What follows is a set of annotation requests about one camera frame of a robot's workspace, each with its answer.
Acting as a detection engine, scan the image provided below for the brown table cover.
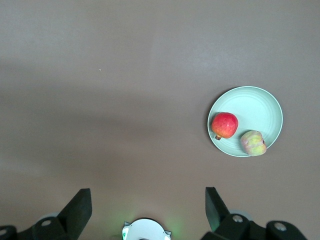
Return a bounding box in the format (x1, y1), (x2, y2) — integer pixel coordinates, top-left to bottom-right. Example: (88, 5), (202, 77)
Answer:
(0, 0), (320, 240)

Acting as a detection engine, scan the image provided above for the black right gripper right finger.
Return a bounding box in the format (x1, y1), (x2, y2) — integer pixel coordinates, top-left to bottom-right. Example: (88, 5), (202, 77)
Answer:
(201, 186), (309, 240)

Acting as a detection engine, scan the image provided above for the pale yellow-pink apple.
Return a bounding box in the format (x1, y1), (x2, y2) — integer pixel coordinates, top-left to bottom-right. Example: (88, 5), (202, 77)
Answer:
(240, 129), (268, 157)

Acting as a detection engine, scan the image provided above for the pale green round plate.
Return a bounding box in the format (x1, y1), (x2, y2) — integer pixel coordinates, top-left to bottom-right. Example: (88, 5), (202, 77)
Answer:
(207, 85), (284, 158)

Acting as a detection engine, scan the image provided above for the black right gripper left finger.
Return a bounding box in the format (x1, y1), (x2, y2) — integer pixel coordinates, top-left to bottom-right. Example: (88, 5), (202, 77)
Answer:
(0, 187), (94, 240)

